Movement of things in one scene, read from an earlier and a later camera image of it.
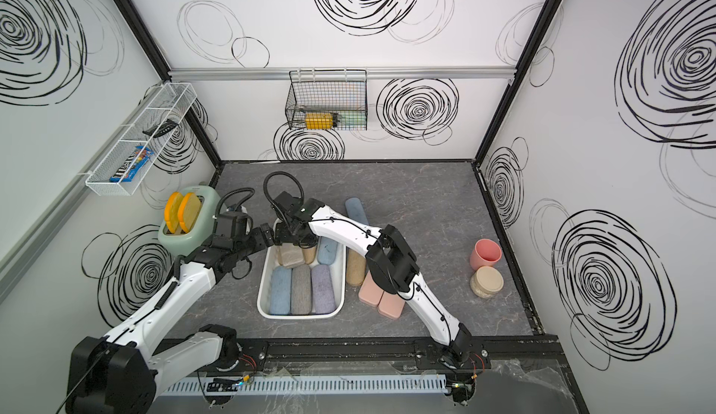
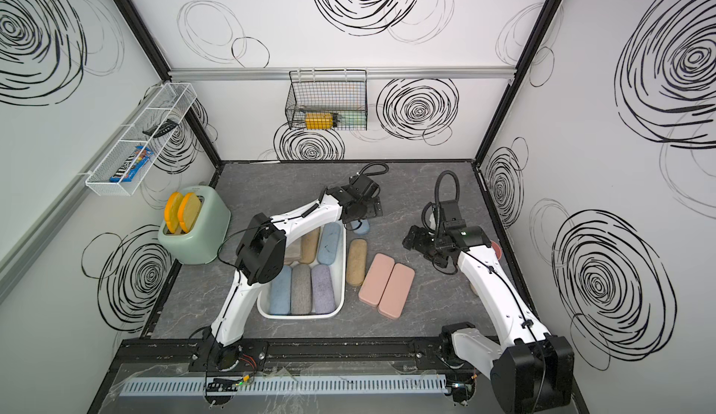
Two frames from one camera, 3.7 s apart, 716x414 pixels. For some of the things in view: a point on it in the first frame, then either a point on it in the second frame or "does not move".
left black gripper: [261, 242] to [372, 213]
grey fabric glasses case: [301, 296] does not move
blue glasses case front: [327, 251] does not move
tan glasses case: [355, 268] does not move
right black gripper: [283, 233] to [419, 242]
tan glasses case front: [309, 255] does not move
